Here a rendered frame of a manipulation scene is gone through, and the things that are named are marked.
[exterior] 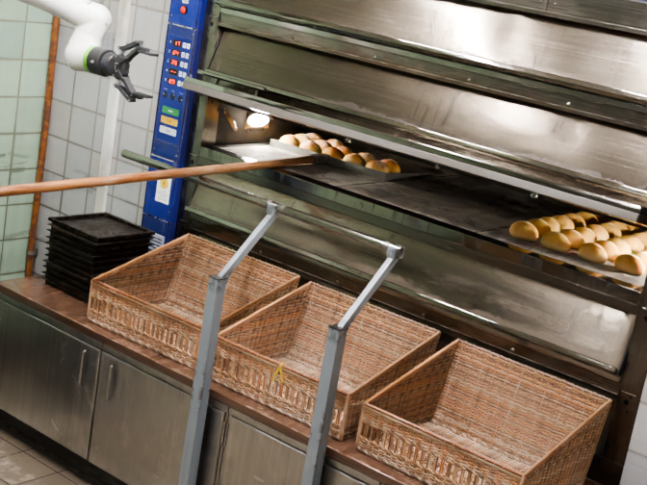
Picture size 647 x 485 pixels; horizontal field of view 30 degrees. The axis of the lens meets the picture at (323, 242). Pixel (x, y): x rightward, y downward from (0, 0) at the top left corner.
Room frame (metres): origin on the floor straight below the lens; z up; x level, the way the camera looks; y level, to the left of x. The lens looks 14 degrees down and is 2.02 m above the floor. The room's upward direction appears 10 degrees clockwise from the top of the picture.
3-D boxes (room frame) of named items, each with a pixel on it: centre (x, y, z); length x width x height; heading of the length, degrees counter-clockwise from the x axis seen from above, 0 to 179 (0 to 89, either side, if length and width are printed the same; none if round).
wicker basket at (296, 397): (3.69, -0.07, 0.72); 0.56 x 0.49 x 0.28; 54
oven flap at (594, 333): (3.91, -0.21, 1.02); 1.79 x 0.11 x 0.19; 53
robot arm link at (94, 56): (3.99, 0.82, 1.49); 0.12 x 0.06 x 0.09; 143
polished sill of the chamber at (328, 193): (3.93, -0.22, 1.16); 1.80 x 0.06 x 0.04; 53
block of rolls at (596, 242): (3.92, -0.94, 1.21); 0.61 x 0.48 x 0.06; 143
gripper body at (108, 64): (3.95, 0.76, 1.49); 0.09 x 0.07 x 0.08; 53
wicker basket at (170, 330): (4.05, 0.42, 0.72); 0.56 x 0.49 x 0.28; 55
